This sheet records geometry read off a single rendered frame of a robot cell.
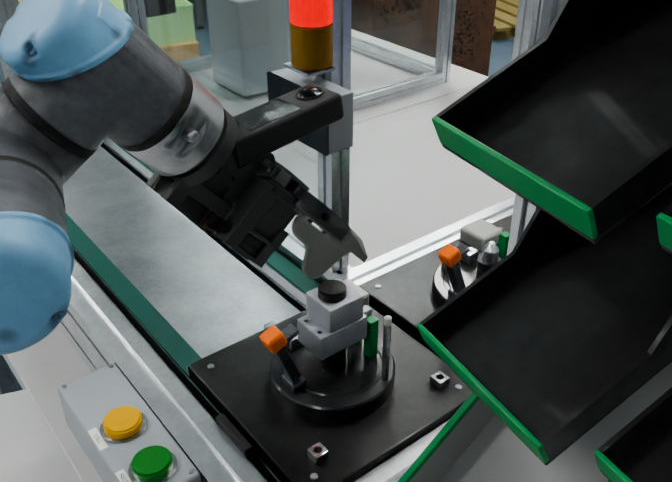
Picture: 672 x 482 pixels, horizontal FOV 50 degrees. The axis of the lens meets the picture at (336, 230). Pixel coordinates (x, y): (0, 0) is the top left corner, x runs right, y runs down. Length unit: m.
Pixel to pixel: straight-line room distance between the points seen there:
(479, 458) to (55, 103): 0.43
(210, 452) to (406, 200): 0.76
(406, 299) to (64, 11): 0.61
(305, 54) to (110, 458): 0.48
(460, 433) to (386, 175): 0.93
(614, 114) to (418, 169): 1.11
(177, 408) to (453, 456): 0.33
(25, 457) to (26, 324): 0.58
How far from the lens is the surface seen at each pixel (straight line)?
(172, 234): 1.22
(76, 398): 0.88
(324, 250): 0.66
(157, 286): 1.10
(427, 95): 1.93
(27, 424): 1.02
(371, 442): 0.77
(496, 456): 0.64
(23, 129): 0.52
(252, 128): 0.61
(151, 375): 0.89
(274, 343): 0.74
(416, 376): 0.85
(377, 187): 1.46
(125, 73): 0.51
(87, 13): 0.50
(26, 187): 0.45
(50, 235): 0.41
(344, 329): 0.77
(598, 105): 0.46
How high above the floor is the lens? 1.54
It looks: 31 degrees down
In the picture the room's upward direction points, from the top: straight up
